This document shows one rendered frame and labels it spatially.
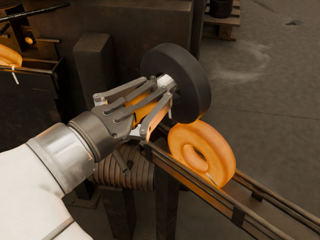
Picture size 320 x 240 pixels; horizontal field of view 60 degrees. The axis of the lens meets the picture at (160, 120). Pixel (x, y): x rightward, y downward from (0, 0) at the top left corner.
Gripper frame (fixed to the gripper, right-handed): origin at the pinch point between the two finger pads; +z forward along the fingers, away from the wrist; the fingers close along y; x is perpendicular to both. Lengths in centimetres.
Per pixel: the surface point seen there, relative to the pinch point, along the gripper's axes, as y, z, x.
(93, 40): -31.3, 3.4, -6.2
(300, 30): -44, 210, -97
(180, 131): 3.6, -2.1, -9.9
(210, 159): 11.4, -2.2, -11.7
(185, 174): 7.3, -4.2, -19.0
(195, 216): -1, 15, -87
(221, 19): -89, 154, -80
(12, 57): -47.2, -13.0, -10.1
